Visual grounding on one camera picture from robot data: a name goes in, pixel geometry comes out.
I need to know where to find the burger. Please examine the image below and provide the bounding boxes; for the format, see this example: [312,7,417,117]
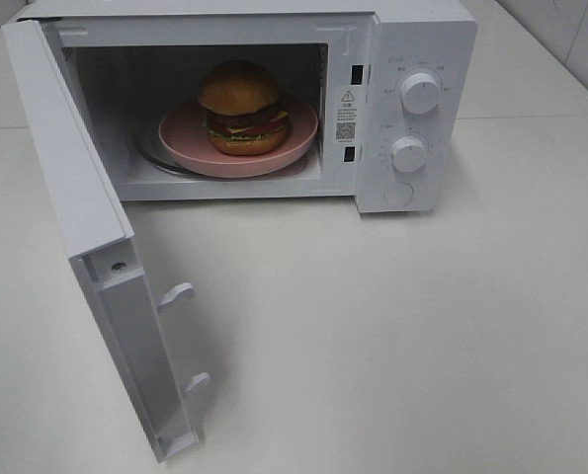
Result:
[197,60,291,156]

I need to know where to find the pink plate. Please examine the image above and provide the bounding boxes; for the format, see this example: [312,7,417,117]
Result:
[158,96,319,179]

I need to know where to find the white microwave door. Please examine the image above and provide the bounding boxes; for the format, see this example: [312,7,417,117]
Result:
[2,20,210,461]

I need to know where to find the white lower timer knob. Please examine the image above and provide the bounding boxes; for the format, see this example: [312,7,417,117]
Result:
[390,136,428,173]

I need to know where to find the glass turntable plate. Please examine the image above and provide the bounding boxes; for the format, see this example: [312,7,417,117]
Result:
[130,118,193,177]

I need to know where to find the white microwave oven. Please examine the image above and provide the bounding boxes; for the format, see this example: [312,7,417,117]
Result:
[13,1,477,212]

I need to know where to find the white upper power knob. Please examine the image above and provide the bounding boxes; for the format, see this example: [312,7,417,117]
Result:
[400,71,442,115]

